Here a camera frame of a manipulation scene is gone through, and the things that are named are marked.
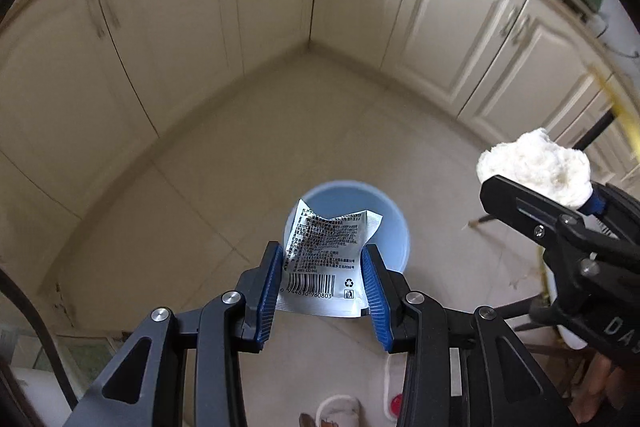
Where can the cream base cabinet run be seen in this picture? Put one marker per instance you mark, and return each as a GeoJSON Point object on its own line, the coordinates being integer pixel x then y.
{"type": "Point", "coordinates": [175, 32]}

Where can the blue plastic bucket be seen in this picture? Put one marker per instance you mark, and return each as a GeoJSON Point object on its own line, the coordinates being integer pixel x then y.
{"type": "Point", "coordinates": [345, 197]}

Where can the person's right forearm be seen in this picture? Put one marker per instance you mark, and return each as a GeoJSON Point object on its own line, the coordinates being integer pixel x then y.
{"type": "Point", "coordinates": [600, 387]}

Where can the white slipper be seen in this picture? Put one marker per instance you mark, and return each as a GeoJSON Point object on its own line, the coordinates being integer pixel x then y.
{"type": "Point", "coordinates": [340, 407]}
{"type": "Point", "coordinates": [391, 382]}

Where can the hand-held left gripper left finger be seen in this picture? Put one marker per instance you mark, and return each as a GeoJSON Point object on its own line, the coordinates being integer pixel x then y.
{"type": "Point", "coordinates": [270, 292]}

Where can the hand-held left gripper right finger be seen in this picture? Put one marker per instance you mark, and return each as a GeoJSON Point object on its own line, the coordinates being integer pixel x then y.
{"type": "Point", "coordinates": [372, 297]}

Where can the silver printed snack wrapper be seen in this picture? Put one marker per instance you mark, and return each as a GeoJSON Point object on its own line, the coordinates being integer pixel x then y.
{"type": "Point", "coordinates": [320, 257]}

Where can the green patterned floor mat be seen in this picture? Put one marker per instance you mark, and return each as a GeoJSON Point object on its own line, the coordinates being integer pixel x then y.
{"type": "Point", "coordinates": [85, 352]}

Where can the round white marble table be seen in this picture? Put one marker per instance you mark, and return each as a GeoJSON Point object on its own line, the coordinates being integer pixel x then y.
{"type": "Point", "coordinates": [595, 130]}

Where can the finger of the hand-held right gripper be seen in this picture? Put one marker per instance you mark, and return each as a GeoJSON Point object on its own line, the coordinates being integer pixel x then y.
{"type": "Point", "coordinates": [520, 204]}
{"type": "Point", "coordinates": [594, 203]}

